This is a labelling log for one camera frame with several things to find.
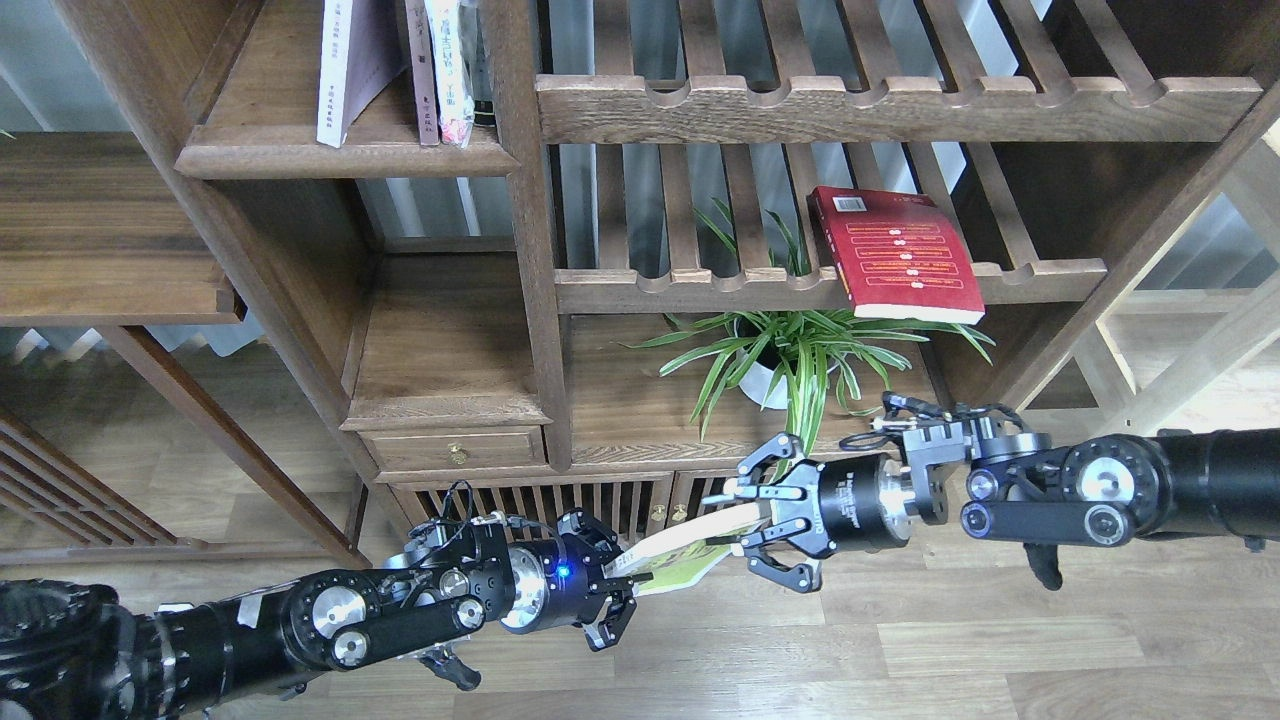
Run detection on light wooden shelf rack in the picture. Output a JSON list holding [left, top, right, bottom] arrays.
[[1023, 128, 1277, 445]]

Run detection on white book with green cover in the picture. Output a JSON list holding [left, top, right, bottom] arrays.
[[605, 502, 771, 597]]

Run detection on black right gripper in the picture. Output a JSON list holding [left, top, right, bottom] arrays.
[[703, 433, 916, 594]]

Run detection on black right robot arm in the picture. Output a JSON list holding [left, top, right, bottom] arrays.
[[723, 392, 1279, 593]]

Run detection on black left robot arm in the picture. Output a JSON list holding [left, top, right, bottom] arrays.
[[1, 498, 646, 719]]

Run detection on white plant pot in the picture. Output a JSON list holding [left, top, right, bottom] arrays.
[[739, 310, 838, 421]]

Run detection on thin mauve upright book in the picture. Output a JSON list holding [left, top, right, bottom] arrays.
[[403, 1, 440, 147]]

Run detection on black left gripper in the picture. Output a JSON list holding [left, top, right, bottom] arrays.
[[500, 509, 637, 652]]

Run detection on lavender paperback book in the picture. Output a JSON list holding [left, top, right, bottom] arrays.
[[316, 1, 407, 149]]

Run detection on brass drawer knob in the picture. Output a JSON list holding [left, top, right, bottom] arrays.
[[447, 443, 470, 466]]

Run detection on red hardcover book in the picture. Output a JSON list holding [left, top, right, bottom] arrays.
[[808, 186, 986, 325]]

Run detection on dark wooden bookshelf cabinet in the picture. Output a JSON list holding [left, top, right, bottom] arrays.
[[56, 1, 1277, 529]]

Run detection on white pink upright book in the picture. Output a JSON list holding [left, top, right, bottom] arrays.
[[424, 1, 475, 149]]

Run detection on dark upright book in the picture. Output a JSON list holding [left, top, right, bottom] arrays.
[[462, 1, 497, 129]]

